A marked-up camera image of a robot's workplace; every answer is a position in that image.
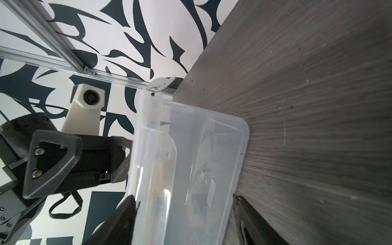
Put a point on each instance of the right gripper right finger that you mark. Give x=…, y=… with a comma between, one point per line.
x=252, y=228

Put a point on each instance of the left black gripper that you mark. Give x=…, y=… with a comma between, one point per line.
x=43, y=161

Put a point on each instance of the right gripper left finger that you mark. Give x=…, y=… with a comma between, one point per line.
x=119, y=228

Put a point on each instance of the tall rectangular clear lunch box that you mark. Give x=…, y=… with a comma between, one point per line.
x=184, y=169

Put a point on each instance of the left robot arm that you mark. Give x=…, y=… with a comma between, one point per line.
x=17, y=212

